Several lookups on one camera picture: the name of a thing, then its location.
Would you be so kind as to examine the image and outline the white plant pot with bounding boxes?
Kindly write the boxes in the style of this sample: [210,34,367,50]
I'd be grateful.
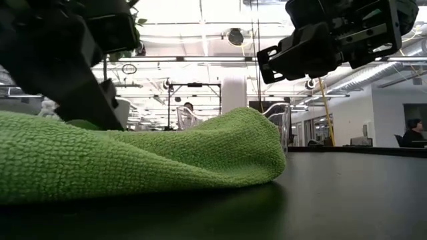
[112,97,131,131]

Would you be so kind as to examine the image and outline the green microfiber towel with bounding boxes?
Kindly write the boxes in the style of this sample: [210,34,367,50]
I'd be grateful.
[0,106,288,205]

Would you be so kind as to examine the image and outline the black metal frame rig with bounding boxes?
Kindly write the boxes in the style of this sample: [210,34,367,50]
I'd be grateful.
[167,82,222,131]

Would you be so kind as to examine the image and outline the black ceiling cable reel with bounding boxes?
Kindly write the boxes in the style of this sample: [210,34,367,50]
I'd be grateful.
[228,27,245,47]

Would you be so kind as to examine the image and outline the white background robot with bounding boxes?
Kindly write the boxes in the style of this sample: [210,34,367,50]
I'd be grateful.
[37,98,61,120]

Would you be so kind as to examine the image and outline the green leafy plant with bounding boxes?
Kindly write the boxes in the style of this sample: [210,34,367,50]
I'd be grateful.
[105,15,148,63]

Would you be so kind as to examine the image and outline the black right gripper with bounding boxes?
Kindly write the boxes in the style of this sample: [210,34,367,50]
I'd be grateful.
[256,0,404,85]

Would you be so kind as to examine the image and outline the grey door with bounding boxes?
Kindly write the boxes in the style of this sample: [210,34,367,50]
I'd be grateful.
[402,103,427,133]

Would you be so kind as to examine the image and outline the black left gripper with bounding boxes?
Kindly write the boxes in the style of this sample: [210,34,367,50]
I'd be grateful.
[0,0,141,132]

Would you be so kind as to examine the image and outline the clear plastic bin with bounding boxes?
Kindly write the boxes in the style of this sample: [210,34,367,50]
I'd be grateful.
[175,102,292,156]

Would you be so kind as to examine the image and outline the white building column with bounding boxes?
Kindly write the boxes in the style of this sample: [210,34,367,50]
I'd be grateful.
[221,75,249,115]

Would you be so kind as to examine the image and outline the black power cable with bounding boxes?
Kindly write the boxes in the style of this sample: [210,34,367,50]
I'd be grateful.
[250,0,265,114]

